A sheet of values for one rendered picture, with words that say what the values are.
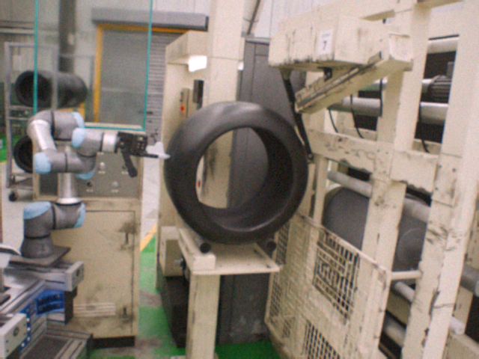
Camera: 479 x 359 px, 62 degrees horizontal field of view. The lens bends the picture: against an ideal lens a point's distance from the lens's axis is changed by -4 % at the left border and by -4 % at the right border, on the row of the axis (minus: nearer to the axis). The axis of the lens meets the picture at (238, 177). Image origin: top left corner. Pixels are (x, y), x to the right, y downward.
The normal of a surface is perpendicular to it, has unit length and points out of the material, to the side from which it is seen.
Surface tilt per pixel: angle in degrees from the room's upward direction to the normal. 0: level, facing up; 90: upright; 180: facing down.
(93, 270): 92
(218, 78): 90
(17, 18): 90
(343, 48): 90
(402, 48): 72
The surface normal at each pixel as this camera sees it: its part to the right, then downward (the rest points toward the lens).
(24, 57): -0.06, 0.18
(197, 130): -0.29, -0.34
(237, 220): 0.06, -0.67
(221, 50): 0.30, 0.21
